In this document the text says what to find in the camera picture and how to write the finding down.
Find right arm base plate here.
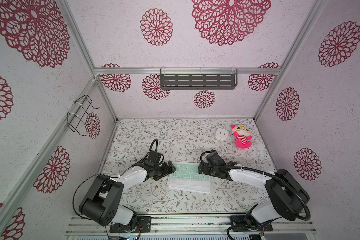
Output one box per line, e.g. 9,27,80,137
230,215,274,232

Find pink plush toy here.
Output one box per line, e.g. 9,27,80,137
232,125,252,149

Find black wire wall rack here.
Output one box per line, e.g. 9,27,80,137
66,95,101,139

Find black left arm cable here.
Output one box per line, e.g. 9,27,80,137
72,138,160,221

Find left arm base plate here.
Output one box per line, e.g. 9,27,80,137
110,216,152,234

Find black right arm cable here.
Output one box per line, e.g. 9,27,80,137
199,149,312,240

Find grey metal wall shelf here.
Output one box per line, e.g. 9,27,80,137
159,69,238,90

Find white keyboard green keys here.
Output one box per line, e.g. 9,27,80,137
168,162,211,187

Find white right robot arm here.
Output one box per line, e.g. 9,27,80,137
198,150,311,228

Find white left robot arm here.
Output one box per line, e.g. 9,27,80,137
79,150,176,231

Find white keyboard pink keys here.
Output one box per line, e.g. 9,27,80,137
168,180,211,194

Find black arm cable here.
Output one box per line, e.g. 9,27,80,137
199,149,312,240
72,138,160,221

